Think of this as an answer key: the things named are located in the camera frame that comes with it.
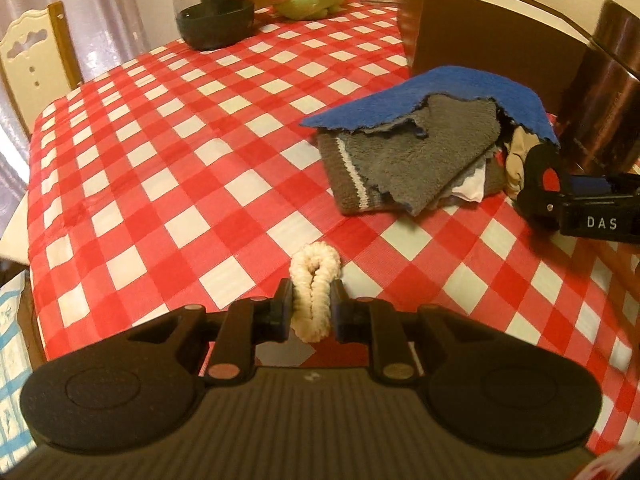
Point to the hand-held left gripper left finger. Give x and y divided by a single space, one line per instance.
281 310

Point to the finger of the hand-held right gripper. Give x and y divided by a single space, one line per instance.
592 185
542 210

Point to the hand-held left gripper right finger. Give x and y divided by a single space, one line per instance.
340 315

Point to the cream scrunchie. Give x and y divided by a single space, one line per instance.
307 270

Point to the beige cloth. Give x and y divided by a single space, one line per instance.
515 170

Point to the white cloth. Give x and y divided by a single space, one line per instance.
470 187

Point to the grey striped fuzzy sock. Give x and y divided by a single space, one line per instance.
345 185

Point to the blue and grey cloth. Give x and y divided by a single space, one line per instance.
450 80

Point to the brown cardboard box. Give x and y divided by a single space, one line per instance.
475 25

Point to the brown cylindrical canister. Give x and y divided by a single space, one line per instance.
605 85

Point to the red checkered tablecloth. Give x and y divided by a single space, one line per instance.
175 185

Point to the blue patterned blanket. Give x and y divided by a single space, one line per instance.
12 360

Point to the black grinder jar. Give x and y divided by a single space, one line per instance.
210 20

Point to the white wooden chair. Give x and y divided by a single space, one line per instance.
25 60

